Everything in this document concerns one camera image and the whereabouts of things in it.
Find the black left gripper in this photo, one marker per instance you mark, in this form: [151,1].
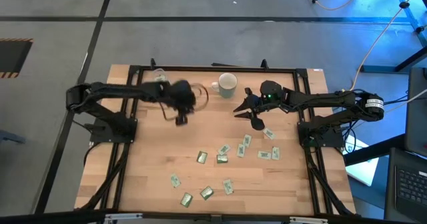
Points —
[180,97]

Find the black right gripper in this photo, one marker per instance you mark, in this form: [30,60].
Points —
[270,97]

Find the pale green Stevia packet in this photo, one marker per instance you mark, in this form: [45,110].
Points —
[264,155]
[247,140]
[275,153]
[228,186]
[269,133]
[241,150]
[175,180]
[223,149]

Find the dark green Truvia packet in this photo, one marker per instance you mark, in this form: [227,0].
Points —
[207,193]
[222,158]
[186,200]
[202,157]

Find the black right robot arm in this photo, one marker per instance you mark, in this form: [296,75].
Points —
[327,99]

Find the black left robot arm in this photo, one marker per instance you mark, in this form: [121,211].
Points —
[116,90]

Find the teal ceramic mug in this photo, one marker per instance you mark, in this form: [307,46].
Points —
[227,84]

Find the white box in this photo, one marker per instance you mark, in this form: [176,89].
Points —
[363,170]

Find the black diagonal bar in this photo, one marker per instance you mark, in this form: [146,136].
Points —
[373,149]

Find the blue-lit metal stand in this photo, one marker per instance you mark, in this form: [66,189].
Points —
[377,69]

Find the hazard striped floor hatch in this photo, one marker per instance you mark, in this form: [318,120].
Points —
[13,57]

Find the grey chair base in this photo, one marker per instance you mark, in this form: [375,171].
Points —
[10,136]

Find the dark laptop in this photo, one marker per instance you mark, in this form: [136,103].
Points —
[412,187]

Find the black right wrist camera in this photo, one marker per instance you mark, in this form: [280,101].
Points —
[257,123]

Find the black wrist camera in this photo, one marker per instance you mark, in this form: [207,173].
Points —
[257,123]
[181,120]

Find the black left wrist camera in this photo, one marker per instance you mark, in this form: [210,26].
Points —
[181,120]

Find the black aluminium table frame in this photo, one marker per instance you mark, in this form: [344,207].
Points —
[200,69]

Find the grey table-level camera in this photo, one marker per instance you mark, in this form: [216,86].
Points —
[216,218]

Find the black camera rig beam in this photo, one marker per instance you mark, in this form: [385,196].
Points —
[50,219]

